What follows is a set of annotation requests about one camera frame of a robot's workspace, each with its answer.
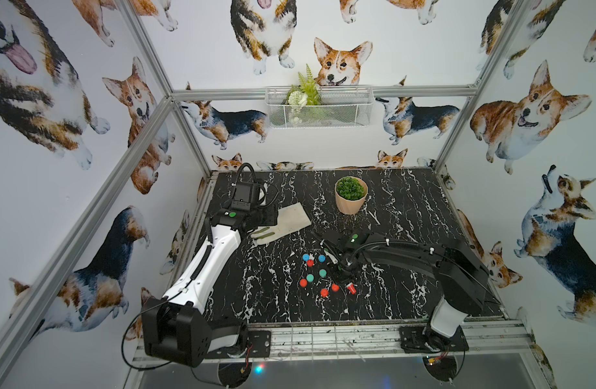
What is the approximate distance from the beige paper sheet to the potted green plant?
0.17m

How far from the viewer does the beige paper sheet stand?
3.26ft

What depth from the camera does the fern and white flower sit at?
2.67 feet

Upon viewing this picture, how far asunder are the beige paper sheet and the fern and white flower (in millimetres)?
394

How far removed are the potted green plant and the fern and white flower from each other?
0.32 meters

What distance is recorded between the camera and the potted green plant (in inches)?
39.1
